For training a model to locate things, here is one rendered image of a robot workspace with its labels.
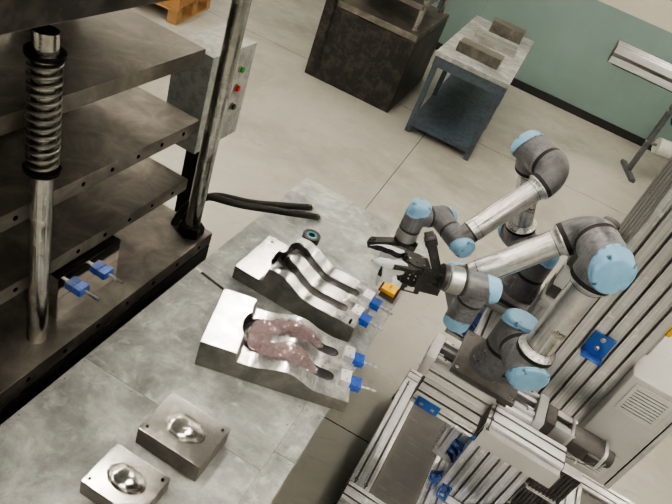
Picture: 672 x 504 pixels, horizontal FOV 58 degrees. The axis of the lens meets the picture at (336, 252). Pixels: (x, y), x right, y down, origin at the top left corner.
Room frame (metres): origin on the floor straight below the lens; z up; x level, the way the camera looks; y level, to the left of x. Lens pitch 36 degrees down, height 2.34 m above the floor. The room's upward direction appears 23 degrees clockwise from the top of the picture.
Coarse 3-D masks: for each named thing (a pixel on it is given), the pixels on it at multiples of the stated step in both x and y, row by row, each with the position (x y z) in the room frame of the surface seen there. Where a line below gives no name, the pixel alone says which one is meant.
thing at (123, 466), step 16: (112, 448) 0.86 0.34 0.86; (96, 464) 0.80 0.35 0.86; (112, 464) 0.82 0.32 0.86; (128, 464) 0.83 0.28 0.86; (144, 464) 0.85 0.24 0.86; (96, 480) 0.76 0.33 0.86; (112, 480) 0.79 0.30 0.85; (128, 480) 0.80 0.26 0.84; (144, 480) 0.81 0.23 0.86; (160, 480) 0.83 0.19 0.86; (96, 496) 0.74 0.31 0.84; (112, 496) 0.74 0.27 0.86; (128, 496) 0.76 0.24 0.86; (144, 496) 0.77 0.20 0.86; (160, 496) 0.81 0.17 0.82
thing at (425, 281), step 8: (408, 256) 1.30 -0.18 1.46; (416, 256) 1.32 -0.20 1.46; (416, 264) 1.27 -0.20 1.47; (424, 264) 1.29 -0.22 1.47; (448, 264) 1.33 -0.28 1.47; (424, 272) 1.27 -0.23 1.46; (448, 272) 1.30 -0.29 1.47; (400, 280) 1.26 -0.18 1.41; (408, 280) 1.27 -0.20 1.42; (416, 280) 1.27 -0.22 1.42; (424, 280) 1.29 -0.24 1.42; (432, 280) 1.29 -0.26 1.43; (440, 280) 1.30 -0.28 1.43; (448, 280) 1.29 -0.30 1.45; (400, 288) 1.25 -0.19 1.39; (416, 288) 1.26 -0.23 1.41; (424, 288) 1.28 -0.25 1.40; (432, 288) 1.29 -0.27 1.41; (440, 288) 1.28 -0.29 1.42
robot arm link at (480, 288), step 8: (472, 272) 1.33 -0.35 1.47; (480, 272) 1.35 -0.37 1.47; (472, 280) 1.31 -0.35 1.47; (480, 280) 1.32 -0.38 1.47; (488, 280) 1.33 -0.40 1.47; (496, 280) 1.34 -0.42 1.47; (464, 288) 1.29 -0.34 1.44; (472, 288) 1.30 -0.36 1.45; (480, 288) 1.30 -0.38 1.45; (488, 288) 1.31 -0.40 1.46; (496, 288) 1.32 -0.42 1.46; (464, 296) 1.30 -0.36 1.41; (472, 296) 1.30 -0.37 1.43; (480, 296) 1.30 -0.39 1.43; (488, 296) 1.31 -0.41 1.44; (496, 296) 1.31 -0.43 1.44; (472, 304) 1.30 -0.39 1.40; (480, 304) 1.31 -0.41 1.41
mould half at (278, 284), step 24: (264, 240) 1.91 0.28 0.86; (240, 264) 1.72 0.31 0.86; (264, 264) 1.77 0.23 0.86; (264, 288) 1.67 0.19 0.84; (288, 288) 1.66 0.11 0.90; (336, 288) 1.77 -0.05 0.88; (360, 288) 1.82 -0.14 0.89; (312, 312) 1.63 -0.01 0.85; (336, 312) 1.64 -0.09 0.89; (336, 336) 1.61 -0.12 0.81
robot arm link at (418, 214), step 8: (416, 200) 1.78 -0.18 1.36; (424, 200) 1.80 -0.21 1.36; (408, 208) 1.76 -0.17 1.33; (416, 208) 1.74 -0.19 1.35; (424, 208) 1.75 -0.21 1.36; (408, 216) 1.75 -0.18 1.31; (416, 216) 1.74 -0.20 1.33; (424, 216) 1.74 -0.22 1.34; (432, 216) 1.78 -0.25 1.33; (400, 224) 1.76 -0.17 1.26; (408, 224) 1.74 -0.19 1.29; (416, 224) 1.74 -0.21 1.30; (424, 224) 1.76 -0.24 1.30; (408, 232) 1.74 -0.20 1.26; (416, 232) 1.75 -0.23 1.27
